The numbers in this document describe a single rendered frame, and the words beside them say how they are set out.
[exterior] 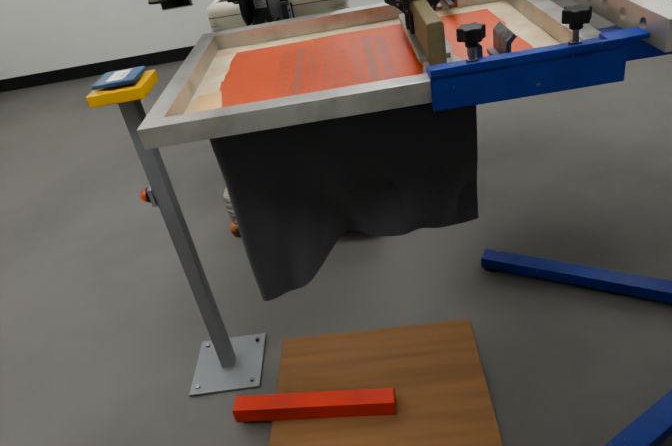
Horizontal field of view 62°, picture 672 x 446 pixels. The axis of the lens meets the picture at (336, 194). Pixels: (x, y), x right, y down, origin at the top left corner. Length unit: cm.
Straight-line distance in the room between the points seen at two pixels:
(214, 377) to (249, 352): 13
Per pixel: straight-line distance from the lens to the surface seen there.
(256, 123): 93
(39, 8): 561
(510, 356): 177
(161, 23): 528
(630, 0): 105
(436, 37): 99
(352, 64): 116
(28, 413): 211
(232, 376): 185
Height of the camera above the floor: 131
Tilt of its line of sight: 31 degrees down
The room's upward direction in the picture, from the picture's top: 11 degrees counter-clockwise
